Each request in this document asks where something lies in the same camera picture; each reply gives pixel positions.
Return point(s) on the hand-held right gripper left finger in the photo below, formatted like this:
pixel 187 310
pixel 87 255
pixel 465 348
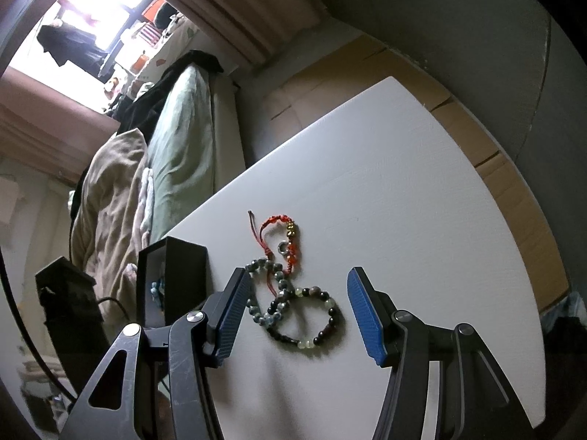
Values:
pixel 231 318

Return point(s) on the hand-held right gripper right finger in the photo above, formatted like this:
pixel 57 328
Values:
pixel 364 316

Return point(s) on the black cardboard box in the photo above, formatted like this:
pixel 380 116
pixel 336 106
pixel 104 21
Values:
pixel 185 275

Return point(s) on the beige blanket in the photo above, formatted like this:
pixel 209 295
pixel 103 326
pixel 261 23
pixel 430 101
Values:
pixel 110 201

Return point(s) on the bed with green sheet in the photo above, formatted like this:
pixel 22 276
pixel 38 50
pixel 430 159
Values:
pixel 183 146

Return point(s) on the pink curtain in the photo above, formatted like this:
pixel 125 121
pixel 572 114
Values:
pixel 46 123
pixel 238 9

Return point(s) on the black clothing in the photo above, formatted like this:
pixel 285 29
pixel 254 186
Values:
pixel 137 110

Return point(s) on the hanging dark clothes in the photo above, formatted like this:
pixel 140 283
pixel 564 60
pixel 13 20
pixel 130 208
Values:
pixel 64 46

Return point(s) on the dark grey wardrobe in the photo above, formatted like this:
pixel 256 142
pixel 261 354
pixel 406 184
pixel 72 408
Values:
pixel 458 18

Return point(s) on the orange box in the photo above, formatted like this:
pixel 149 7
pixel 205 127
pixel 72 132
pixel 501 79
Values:
pixel 153 9

